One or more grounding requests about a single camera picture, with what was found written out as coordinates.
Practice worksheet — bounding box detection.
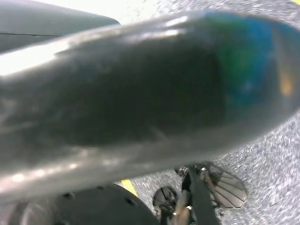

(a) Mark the black robot foot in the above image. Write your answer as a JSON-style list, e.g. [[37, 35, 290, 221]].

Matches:
[[14, 184, 160, 225]]

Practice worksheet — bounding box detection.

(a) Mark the yellow floor tape marking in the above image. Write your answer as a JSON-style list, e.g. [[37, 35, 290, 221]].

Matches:
[[121, 179, 139, 197]]

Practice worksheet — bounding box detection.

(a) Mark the dark robot leg shell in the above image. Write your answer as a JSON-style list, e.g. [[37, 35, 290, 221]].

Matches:
[[0, 0, 121, 53]]

